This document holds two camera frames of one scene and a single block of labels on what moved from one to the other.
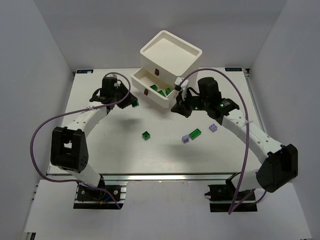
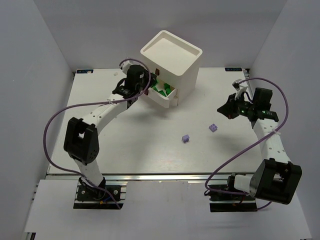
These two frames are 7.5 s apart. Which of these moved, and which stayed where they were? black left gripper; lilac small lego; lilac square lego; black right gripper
Moved: black right gripper; black left gripper
Stayed: lilac square lego; lilac small lego
